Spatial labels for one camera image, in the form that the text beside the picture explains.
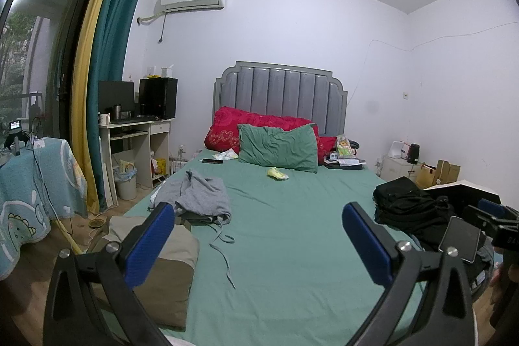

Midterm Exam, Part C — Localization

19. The black computer tower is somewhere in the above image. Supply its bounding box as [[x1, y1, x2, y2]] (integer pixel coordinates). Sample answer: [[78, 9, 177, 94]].
[[139, 77, 178, 120]]

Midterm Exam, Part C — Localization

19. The red patterned quilt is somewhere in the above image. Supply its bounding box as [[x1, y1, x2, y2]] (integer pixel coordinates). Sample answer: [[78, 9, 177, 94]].
[[204, 106, 338, 164]]

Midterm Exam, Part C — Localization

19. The air conditioner hose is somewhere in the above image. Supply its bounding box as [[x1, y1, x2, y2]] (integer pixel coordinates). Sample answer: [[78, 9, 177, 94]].
[[137, 9, 168, 25]]

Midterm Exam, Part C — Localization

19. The grey padded headboard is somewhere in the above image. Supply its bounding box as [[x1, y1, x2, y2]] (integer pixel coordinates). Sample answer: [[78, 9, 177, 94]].
[[213, 61, 348, 140]]

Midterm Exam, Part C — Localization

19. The yellow curtain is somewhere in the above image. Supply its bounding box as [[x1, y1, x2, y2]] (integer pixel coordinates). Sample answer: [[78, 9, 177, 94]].
[[71, 0, 128, 209]]

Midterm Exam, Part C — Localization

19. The cardboard box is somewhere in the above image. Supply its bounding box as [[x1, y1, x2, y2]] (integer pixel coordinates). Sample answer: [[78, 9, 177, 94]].
[[436, 160, 462, 185]]

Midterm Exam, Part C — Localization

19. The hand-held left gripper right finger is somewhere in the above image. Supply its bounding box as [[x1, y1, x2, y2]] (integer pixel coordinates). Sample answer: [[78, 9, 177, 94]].
[[342, 202, 477, 346]]

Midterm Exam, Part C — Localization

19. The bed with green sheet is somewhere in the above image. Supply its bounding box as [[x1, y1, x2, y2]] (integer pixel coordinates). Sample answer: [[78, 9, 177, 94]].
[[101, 149, 493, 346]]

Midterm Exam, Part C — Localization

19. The white nightstand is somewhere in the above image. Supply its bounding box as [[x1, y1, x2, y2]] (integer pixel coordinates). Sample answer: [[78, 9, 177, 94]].
[[383, 155, 422, 181]]

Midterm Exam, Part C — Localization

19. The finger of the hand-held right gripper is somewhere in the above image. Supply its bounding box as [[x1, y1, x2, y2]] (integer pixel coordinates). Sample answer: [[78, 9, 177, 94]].
[[462, 198, 507, 235]]

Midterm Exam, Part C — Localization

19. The white trash bin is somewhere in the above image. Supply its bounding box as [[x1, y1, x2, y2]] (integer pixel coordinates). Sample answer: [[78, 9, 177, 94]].
[[114, 169, 138, 201]]

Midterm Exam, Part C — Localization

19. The black panel with white edge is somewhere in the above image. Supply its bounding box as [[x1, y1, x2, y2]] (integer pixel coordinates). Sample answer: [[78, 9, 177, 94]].
[[424, 179, 503, 217]]

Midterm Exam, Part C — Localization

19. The black monitor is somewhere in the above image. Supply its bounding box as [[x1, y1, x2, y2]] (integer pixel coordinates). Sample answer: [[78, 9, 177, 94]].
[[98, 80, 136, 120]]

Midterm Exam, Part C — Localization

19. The person's right hand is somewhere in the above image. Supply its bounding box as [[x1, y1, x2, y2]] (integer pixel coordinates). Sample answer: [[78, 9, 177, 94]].
[[489, 263, 507, 306]]

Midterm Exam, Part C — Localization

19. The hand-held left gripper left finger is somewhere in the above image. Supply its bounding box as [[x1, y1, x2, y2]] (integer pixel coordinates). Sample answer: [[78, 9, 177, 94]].
[[42, 202, 176, 346]]

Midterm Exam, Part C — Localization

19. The dinosaur print blanket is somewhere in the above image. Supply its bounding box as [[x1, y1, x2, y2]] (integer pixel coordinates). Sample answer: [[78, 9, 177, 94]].
[[0, 137, 89, 282]]

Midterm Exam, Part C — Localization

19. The glass balcony door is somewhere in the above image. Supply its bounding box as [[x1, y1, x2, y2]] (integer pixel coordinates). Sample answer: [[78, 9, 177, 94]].
[[0, 0, 100, 152]]

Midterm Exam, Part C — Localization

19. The green pillow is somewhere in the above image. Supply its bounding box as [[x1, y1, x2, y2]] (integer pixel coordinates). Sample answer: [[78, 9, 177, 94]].
[[237, 123, 319, 173]]

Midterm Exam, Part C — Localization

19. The yellow print snack bag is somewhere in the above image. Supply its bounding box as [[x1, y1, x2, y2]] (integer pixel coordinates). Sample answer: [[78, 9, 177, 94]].
[[336, 134, 354, 159]]

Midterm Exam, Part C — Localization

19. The brown paper bag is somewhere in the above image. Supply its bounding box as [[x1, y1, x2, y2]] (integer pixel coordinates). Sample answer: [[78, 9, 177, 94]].
[[417, 163, 438, 189]]

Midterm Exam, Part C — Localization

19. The black clothes pile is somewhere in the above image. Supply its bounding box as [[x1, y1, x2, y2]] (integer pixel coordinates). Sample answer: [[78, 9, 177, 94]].
[[373, 176, 495, 290]]

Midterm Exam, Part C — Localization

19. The teal curtain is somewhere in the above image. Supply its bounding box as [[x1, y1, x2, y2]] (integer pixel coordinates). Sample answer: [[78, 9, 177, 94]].
[[87, 0, 149, 215]]

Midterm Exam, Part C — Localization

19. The white computer desk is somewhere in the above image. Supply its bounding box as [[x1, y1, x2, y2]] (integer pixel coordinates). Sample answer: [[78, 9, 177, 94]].
[[98, 118, 173, 209]]

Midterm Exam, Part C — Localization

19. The small camera on tripod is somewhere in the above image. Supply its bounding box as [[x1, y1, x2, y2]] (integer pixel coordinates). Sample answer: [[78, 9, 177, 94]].
[[4, 120, 25, 156]]

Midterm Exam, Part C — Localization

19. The olive green hooded jacket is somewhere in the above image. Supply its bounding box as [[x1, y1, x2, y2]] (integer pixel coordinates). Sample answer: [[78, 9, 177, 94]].
[[87, 215, 200, 330]]

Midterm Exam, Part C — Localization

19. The stack of papers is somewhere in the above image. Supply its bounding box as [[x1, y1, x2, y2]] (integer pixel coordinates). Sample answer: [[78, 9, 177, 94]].
[[323, 156, 367, 171]]

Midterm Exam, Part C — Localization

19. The grey hoodie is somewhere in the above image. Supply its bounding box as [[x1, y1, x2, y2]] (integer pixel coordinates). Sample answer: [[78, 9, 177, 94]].
[[148, 170, 236, 290]]

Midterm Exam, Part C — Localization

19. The grey tablet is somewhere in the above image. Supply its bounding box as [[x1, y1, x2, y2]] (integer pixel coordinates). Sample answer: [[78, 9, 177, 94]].
[[438, 215, 483, 263]]

